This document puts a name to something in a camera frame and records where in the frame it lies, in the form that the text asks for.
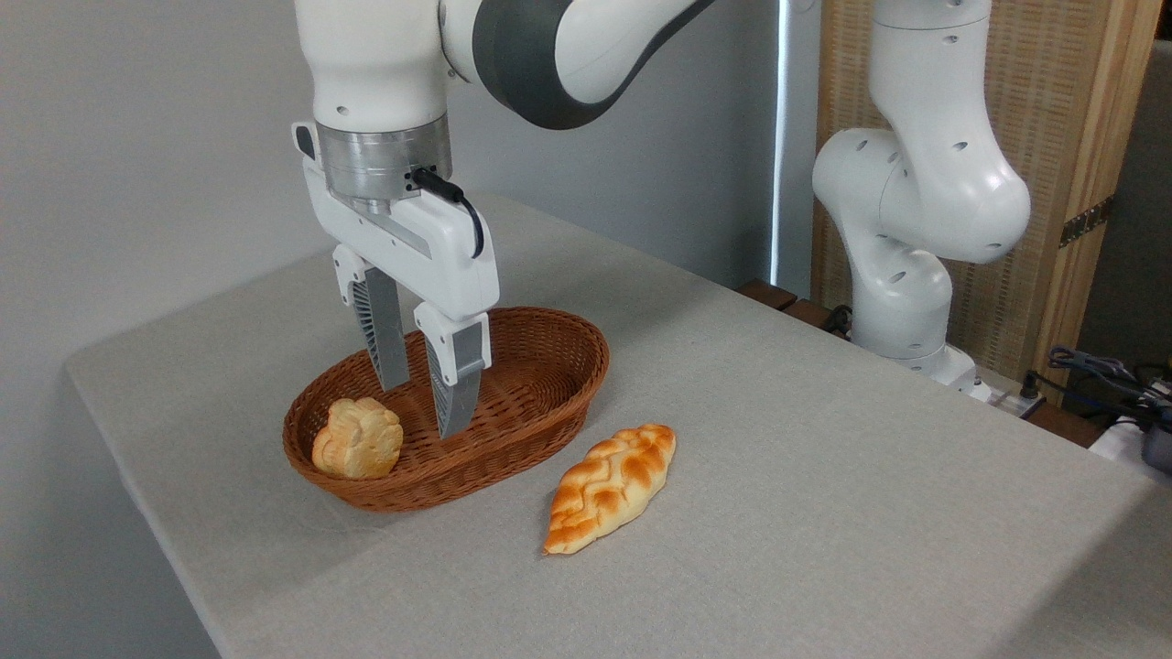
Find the brown wicker oval basket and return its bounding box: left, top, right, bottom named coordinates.
left=282, top=306, right=612, bottom=513

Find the braided golden bread loaf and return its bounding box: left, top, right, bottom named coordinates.
left=542, top=422, right=678, bottom=557

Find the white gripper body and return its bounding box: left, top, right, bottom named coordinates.
left=292, top=121, right=502, bottom=322

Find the black metal screen hinge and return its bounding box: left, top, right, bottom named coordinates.
left=1058, top=194, right=1116, bottom=250

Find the blue black cable bundle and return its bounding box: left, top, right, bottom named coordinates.
left=1047, top=345, right=1172, bottom=433

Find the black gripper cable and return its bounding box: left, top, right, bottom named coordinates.
left=408, top=166, right=486, bottom=261

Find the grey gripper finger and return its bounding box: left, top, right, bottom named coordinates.
left=331, top=243, right=412, bottom=393
left=413, top=302, right=492, bottom=440

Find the wooden rattan folding screen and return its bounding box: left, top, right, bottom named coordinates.
left=810, top=0, right=1165, bottom=409

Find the round pale bread roll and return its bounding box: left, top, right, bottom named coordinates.
left=311, top=396, right=405, bottom=481

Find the grey tablecloth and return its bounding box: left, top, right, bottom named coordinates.
left=64, top=190, right=1172, bottom=659

